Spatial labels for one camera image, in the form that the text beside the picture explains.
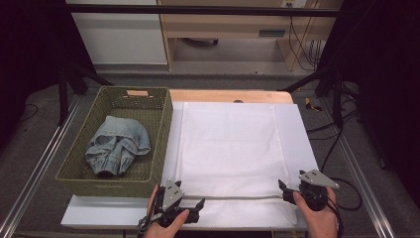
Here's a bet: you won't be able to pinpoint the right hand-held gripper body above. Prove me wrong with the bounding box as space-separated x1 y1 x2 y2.
293 169 340 212

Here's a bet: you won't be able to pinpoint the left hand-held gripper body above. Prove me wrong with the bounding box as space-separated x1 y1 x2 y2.
154 179 191 228

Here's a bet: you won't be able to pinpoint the green woven basket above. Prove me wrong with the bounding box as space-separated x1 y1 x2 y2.
54 85 174 199

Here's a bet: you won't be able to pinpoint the white mesh laundry bag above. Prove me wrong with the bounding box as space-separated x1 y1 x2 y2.
173 101 299 230

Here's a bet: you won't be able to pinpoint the light blue denim garment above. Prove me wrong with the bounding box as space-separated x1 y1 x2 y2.
84 115 152 177

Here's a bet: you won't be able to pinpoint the person's left hand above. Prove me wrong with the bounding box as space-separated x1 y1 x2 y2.
143 185 191 238

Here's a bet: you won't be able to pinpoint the person's right hand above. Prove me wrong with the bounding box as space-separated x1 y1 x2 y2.
292 188 340 238

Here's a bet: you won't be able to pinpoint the white board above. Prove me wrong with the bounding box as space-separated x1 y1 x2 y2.
60 101 323 231

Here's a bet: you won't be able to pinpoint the yellow and black tool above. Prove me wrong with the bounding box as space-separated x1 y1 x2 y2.
304 97 323 112

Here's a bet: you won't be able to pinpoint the black metal stand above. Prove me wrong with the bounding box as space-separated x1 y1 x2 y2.
278 63 345 130
56 59 115 127

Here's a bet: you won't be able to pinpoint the black curtain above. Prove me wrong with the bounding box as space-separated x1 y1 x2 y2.
316 0 420 212
0 0 98 150

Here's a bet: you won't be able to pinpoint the white cabinet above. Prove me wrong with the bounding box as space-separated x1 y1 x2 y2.
65 0 167 65

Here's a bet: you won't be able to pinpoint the light wooden desk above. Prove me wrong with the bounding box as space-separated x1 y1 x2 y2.
157 0 345 72

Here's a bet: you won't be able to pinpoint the black horizontal bar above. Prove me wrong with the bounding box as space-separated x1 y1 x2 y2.
63 4 351 18

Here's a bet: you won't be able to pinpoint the left hand-held gripper cable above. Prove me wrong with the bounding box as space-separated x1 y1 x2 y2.
137 186 164 237

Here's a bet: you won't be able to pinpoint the hand-held gripper cable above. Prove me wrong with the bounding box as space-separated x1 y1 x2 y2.
325 196 345 238
137 186 164 237

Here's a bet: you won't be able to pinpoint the right hand-held gripper cable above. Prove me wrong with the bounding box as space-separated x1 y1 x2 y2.
325 196 345 238

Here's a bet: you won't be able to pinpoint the aluminium floor rail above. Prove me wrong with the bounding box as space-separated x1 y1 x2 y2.
318 98 397 238
0 95 82 238

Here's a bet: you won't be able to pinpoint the black hanging cables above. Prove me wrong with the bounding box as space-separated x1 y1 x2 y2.
287 15 326 72

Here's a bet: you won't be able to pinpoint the yellow hanging cable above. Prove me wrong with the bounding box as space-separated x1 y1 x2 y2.
291 0 321 71

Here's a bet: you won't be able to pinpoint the thin black floor cable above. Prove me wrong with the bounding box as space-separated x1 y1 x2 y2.
18 103 39 123

